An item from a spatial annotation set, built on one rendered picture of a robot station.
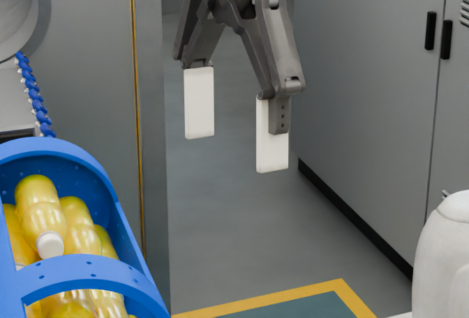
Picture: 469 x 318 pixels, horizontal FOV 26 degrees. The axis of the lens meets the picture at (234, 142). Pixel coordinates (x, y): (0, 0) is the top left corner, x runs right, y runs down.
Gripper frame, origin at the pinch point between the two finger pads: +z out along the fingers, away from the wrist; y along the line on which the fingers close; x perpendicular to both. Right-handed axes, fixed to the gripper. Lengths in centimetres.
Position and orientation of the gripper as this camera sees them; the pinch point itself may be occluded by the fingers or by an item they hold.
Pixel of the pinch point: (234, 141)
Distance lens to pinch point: 95.7
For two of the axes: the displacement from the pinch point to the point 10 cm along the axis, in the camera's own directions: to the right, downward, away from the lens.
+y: -5.0, -2.2, 8.4
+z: 0.1, 9.7, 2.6
